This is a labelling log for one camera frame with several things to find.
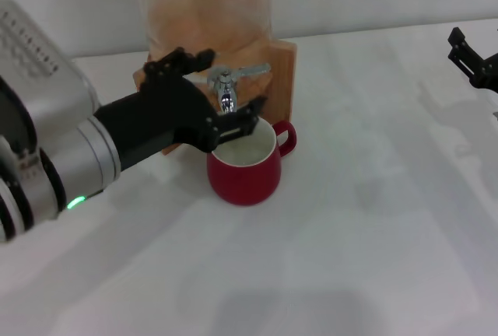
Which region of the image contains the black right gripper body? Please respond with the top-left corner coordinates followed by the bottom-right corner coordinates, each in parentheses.
top-left (468, 52), bottom-right (498, 94)

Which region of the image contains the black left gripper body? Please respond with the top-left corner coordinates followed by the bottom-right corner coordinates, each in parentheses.
top-left (93, 74), bottom-right (219, 172)

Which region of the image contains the chrome faucet with lever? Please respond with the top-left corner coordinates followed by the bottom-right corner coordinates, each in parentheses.
top-left (205, 62), bottom-right (272, 114)

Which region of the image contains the red cup white inside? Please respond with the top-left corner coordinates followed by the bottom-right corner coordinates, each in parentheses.
top-left (205, 118), bottom-right (298, 207)

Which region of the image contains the clear glass dispenser jar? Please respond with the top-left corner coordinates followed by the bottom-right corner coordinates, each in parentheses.
top-left (130, 0), bottom-right (275, 80)

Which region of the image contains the wooden dispenser stand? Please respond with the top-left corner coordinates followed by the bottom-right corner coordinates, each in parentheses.
top-left (132, 38), bottom-right (300, 157)

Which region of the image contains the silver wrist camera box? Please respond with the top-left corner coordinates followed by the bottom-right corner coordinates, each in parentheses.
top-left (0, 0), bottom-right (100, 135)

